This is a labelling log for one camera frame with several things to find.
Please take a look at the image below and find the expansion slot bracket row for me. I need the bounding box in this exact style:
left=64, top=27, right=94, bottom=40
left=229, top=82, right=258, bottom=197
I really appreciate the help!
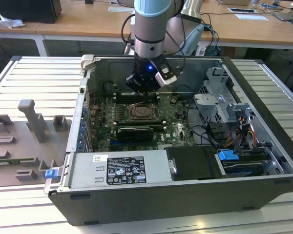
left=75, top=92, right=93, bottom=153

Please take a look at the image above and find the grey case latch handle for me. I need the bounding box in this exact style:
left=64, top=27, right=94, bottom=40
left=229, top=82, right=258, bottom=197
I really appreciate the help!
left=80, top=54, right=96, bottom=72

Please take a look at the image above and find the black wire bundle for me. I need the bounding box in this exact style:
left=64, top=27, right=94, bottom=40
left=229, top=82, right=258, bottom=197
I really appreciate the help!
left=228, top=125, right=245, bottom=154

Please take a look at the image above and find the silver square CPU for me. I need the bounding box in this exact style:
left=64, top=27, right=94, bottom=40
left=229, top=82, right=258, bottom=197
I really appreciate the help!
left=134, top=107, right=154, bottom=119

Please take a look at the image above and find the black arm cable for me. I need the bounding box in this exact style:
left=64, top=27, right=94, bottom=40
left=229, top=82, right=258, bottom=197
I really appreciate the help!
left=121, top=13, right=186, bottom=74

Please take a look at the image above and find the black RAM slot row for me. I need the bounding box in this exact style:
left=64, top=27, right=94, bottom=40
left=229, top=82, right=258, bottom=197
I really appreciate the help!
left=116, top=119, right=167, bottom=129
left=115, top=92, right=161, bottom=103

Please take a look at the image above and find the metal socket cover frame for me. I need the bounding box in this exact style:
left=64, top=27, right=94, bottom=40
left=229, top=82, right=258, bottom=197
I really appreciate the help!
left=129, top=104, right=159, bottom=122

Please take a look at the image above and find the grey laptop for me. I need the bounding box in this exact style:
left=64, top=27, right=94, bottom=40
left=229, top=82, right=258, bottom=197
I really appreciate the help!
left=273, top=11, right=293, bottom=21

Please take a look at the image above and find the CPU socket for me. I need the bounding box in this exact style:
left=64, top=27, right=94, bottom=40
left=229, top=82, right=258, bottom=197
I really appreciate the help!
left=128, top=102, right=161, bottom=123

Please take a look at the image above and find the blue case latch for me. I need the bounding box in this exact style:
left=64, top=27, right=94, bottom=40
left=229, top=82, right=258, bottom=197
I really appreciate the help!
left=45, top=169, right=58, bottom=180

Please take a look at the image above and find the green motherboard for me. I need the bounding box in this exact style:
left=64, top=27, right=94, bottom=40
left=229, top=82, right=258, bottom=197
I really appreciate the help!
left=87, top=94, right=198, bottom=152

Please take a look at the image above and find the black plastic shroud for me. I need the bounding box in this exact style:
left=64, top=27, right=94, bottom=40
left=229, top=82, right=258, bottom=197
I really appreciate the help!
left=166, top=146, right=227, bottom=181

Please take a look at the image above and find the grey power supply unit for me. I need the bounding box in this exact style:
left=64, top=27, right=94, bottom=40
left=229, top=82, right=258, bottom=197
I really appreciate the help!
left=68, top=150, right=174, bottom=188

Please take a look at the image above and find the grey parts rack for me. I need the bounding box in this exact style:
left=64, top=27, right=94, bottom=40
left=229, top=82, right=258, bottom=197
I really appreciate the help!
left=0, top=98, right=73, bottom=188

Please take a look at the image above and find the hard disk in blue carrier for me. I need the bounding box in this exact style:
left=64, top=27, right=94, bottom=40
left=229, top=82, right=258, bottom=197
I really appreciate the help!
left=216, top=149, right=271, bottom=178

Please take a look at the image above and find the black open PC case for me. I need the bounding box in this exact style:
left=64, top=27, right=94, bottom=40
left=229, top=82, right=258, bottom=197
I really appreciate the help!
left=44, top=54, right=293, bottom=226

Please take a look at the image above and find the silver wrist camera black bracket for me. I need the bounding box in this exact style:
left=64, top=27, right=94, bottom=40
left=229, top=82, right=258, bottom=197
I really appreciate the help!
left=154, top=64, right=178, bottom=87

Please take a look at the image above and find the coloured wire bundle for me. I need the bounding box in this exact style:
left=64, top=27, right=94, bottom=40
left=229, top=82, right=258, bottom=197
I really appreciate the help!
left=230, top=117, right=258, bottom=149

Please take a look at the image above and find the crumpled white paper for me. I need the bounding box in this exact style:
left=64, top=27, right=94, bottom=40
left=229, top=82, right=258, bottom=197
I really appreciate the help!
left=0, top=13, right=25, bottom=30

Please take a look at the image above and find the pale blue teach pendant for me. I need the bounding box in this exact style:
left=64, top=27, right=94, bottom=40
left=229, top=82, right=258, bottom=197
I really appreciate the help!
left=183, top=24, right=205, bottom=56

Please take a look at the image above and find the white paper sheet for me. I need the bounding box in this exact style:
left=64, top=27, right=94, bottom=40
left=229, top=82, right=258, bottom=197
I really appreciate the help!
left=235, top=13, right=270, bottom=22

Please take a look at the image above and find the blue cable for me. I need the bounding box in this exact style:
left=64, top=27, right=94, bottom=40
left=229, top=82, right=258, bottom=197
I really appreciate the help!
left=205, top=23, right=220, bottom=57

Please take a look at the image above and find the wooden desk white frame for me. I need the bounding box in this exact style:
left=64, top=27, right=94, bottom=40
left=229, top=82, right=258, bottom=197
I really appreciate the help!
left=0, top=0, right=293, bottom=57

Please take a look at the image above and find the green RAM stick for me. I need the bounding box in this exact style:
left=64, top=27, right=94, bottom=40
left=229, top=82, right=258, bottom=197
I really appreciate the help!
left=0, top=159, right=37, bottom=164

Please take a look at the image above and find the grey metal drive cage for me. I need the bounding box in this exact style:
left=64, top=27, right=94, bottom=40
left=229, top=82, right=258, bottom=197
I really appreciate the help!
left=192, top=67, right=257, bottom=127

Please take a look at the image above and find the black computer box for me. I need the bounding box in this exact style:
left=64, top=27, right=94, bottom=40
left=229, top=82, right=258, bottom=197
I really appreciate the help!
left=0, top=0, right=62, bottom=24

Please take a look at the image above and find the black graphics card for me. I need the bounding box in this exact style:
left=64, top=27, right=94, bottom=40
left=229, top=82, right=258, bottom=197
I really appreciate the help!
left=117, top=126, right=154, bottom=142

